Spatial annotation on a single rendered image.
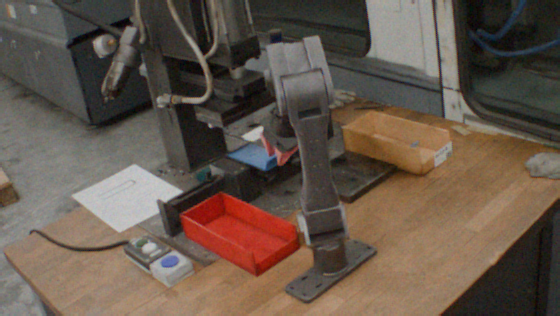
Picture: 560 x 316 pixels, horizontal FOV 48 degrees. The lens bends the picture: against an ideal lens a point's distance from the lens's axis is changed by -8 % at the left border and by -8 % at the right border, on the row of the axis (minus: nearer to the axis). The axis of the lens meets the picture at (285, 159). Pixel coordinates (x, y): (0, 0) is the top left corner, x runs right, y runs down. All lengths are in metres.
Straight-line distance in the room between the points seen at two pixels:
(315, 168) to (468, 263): 0.36
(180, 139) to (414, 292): 0.80
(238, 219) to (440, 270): 0.49
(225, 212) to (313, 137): 0.48
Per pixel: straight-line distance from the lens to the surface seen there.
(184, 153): 1.80
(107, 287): 1.45
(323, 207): 1.24
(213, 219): 1.56
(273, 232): 1.45
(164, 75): 1.72
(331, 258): 1.28
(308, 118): 1.13
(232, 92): 1.54
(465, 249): 1.35
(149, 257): 1.45
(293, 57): 1.17
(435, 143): 1.70
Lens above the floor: 1.69
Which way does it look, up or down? 27 degrees down
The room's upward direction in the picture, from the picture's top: 10 degrees counter-clockwise
